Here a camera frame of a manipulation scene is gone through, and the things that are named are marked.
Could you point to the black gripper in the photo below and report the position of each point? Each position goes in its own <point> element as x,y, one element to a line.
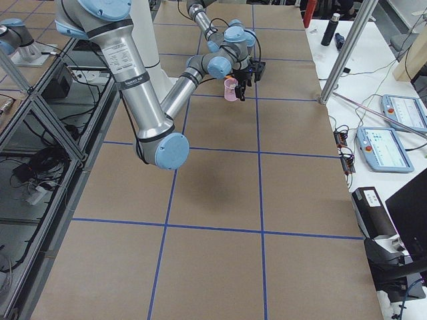
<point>241,76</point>

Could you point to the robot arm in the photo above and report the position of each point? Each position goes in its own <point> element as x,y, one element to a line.
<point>109,24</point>
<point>214,37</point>

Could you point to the pink mesh pen holder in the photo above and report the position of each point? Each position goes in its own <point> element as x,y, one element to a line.
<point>229,89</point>

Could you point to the black water bottle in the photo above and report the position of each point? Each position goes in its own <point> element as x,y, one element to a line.
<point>330,29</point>

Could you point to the red bottle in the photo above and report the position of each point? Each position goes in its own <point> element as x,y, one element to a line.
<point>308,13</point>

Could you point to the near teach pendant tablet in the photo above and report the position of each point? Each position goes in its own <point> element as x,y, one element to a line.
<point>383,151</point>

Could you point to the teach pendant tablet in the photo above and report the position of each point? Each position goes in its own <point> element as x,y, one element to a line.
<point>383,151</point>
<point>407,110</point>

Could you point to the far teach pendant tablet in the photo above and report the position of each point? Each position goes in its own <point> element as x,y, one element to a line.
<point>407,110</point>

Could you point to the black box with label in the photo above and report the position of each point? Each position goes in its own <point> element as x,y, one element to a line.
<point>371,214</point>

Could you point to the black monitor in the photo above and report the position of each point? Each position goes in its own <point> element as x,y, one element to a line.
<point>407,208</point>

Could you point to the aluminium frame post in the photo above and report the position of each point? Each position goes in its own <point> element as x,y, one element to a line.
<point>354,34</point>

